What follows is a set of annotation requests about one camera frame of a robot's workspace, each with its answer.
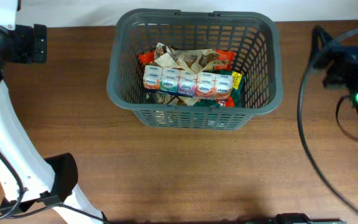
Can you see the Kleenex tissue multipack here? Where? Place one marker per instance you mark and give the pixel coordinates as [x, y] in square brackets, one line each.
[204, 85]

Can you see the beige brown snack bag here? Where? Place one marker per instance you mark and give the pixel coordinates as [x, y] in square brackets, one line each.
[193, 61]

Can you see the green Nescafe coffee bag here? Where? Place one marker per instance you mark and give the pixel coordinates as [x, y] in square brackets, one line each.
[235, 98]

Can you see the orange San Remo spaghetti pack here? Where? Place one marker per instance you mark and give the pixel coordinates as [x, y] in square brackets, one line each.
[147, 58]

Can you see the beige Dolce Gusto snack bag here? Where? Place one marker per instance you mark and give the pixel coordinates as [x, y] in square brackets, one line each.
[172, 100]

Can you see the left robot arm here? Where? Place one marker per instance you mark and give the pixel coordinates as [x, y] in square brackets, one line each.
[25, 176]

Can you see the grey plastic basket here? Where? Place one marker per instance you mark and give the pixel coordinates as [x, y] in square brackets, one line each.
[253, 38]

